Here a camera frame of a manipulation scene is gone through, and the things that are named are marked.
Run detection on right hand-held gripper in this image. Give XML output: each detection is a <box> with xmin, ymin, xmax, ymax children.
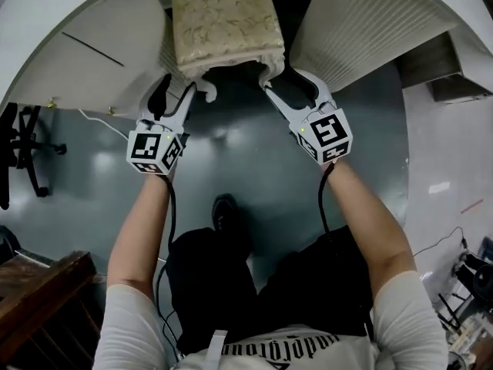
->
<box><xmin>263</xmin><ymin>69</ymin><xmax>354</xmax><ymax>165</ymax></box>

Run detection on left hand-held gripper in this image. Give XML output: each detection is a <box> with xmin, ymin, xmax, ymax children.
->
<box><xmin>126</xmin><ymin>74</ymin><xmax>198</xmax><ymax>177</ymax></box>

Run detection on cream upholstered stool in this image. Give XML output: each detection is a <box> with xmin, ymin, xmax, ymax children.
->
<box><xmin>171</xmin><ymin>0</ymin><xmax>286</xmax><ymax>103</ymax></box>

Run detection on white curved desk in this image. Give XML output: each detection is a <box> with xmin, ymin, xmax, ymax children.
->
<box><xmin>0</xmin><ymin>0</ymin><xmax>482</xmax><ymax>119</ymax></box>

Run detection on person's right forearm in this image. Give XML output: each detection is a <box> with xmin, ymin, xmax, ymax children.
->
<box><xmin>317</xmin><ymin>160</ymin><xmax>415</xmax><ymax>296</ymax></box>

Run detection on person's left forearm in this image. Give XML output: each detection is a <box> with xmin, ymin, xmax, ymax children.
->
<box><xmin>106</xmin><ymin>173</ymin><xmax>176</xmax><ymax>291</ymax></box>

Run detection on person's left black shoe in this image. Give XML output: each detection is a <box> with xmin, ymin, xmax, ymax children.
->
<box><xmin>212</xmin><ymin>193</ymin><xmax>253</xmax><ymax>254</ymax></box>

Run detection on grey wooden desk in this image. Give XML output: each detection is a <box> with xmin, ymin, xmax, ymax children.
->
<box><xmin>394</xmin><ymin>32</ymin><xmax>493</xmax><ymax>104</ymax></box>

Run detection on black mesh office chair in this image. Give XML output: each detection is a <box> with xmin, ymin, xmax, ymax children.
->
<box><xmin>0</xmin><ymin>102</ymin><xmax>67</xmax><ymax>210</ymax></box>

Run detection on person's white printed t-shirt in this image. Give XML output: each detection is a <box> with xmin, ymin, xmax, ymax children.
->
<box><xmin>92</xmin><ymin>270</ymin><xmax>450</xmax><ymax>370</ymax></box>

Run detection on black cylindrical machine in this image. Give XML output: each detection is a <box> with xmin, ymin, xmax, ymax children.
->
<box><xmin>456</xmin><ymin>251</ymin><xmax>493</xmax><ymax>308</ymax></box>

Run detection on white floor cable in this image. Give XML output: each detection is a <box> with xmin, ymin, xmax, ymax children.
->
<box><xmin>79</xmin><ymin>109</ymin><xmax>134</xmax><ymax>138</ymax></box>

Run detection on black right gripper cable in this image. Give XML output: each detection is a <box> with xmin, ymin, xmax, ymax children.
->
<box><xmin>317</xmin><ymin>162</ymin><xmax>340</xmax><ymax>246</ymax></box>

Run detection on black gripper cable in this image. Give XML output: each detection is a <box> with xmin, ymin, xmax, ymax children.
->
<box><xmin>153</xmin><ymin>173</ymin><xmax>184</xmax><ymax>364</ymax></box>
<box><xmin>317</xmin><ymin>162</ymin><xmax>340</xmax><ymax>246</ymax></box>

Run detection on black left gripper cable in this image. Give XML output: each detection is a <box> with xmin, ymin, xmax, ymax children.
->
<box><xmin>153</xmin><ymin>173</ymin><xmax>184</xmax><ymax>364</ymax></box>

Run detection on black floor cable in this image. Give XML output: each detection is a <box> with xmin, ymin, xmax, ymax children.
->
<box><xmin>414</xmin><ymin>227</ymin><xmax>469</xmax><ymax>257</ymax></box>

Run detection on brown wooden slatted frame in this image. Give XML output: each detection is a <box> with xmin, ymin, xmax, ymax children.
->
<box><xmin>0</xmin><ymin>251</ymin><xmax>105</xmax><ymax>370</ymax></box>

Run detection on grey harness strap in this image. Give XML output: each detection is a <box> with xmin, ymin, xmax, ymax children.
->
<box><xmin>206</xmin><ymin>331</ymin><xmax>228</xmax><ymax>370</ymax></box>

